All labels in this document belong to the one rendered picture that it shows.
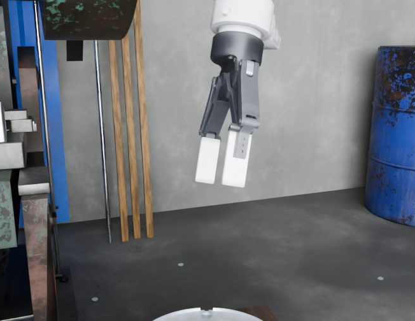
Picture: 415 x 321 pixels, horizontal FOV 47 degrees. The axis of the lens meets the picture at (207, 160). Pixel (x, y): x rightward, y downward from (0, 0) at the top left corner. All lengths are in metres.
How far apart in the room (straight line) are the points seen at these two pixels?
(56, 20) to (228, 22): 0.48
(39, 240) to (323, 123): 2.16
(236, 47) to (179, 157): 1.93
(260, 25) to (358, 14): 2.31
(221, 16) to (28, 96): 0.90
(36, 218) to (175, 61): 1.63
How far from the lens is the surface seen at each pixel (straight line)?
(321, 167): 2.98
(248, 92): 0.62
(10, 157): 1.13
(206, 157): 0.74
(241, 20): 0.68
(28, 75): 1.50
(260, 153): 2.75
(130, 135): 2.22
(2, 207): 1.07
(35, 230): 1.02
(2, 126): 1.12
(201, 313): 1.00
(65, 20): 1.07
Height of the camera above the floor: 0.93
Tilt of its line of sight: 15 degrees down
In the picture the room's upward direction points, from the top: straight up
